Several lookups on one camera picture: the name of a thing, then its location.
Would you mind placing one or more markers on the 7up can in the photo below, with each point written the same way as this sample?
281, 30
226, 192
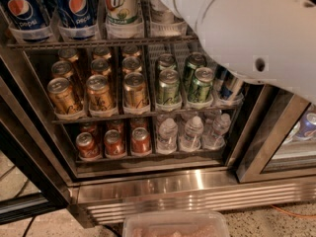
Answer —
122, 12
160, 13

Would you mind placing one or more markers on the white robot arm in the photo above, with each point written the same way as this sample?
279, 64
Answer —
260, 41

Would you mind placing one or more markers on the front left green can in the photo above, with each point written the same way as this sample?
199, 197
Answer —
168, 87

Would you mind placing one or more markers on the green can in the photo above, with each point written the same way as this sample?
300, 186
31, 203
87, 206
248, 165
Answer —
194, 61
165, 61
201, 85
168, 87

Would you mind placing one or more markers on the front right gold can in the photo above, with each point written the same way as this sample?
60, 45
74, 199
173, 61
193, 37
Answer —
135, 90

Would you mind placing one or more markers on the front right red can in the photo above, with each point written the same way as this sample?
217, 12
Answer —
140, 141

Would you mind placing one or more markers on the red can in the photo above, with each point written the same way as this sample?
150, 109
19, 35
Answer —
88, 148
114, 145
140, 141

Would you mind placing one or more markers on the front right green can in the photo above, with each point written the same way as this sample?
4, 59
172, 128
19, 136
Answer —
201, 85

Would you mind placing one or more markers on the rear left green can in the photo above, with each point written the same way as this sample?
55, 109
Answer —
165, 61

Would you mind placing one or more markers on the stainless steel fridge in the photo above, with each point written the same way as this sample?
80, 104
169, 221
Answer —
261, 162

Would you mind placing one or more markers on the second row right gold can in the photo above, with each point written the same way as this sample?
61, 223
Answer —
131, 64

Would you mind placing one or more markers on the second row gold can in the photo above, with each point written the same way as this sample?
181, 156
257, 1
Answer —
101, 66
131, 64
65, 70

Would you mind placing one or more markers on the front middle red can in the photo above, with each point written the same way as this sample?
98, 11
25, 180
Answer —
114, 145

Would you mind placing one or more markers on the rear right green can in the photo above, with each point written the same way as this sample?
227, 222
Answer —
194, 61

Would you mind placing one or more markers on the front middle gold can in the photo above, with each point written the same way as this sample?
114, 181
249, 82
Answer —
99, 92

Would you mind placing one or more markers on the rear blue silver can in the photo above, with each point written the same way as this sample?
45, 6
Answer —
220, 75

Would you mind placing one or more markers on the blue silver can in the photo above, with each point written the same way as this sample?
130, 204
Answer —
231, 88
220, 75

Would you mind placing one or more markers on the second row middle gold can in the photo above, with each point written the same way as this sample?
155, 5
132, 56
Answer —
101, 66

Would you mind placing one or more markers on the front blue silver can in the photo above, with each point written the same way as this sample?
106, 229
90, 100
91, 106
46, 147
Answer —
231, 88

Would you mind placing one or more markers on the front left red can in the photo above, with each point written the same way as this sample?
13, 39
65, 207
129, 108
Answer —
88, 148

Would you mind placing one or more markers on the front left gold can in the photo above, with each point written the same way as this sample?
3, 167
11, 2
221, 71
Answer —
63, 96

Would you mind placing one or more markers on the second row left gold can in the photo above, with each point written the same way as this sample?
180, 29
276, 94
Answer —
65, 70

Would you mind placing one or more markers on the right Pepsi can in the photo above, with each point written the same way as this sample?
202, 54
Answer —
78, 18

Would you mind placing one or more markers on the pepsi can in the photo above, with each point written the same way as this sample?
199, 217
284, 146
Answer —
78, 18
26, 15

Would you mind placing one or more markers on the blue can behind glass door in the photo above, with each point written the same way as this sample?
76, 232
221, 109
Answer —
307, 126

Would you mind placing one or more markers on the left Pepsi can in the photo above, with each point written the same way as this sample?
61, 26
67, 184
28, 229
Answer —
26, 15

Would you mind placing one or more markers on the left water bottle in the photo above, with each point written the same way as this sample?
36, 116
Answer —
167, 137

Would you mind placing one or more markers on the water bottle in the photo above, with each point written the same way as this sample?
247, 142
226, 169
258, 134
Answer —
190, 139
167, 137
213, 137

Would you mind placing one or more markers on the middle water bottle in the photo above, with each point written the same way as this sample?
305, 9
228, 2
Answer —
190, 139

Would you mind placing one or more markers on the right water bottle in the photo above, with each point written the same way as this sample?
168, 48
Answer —
213, 137

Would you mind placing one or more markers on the clear plastic bin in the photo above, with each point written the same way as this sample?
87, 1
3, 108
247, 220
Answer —
176, 224

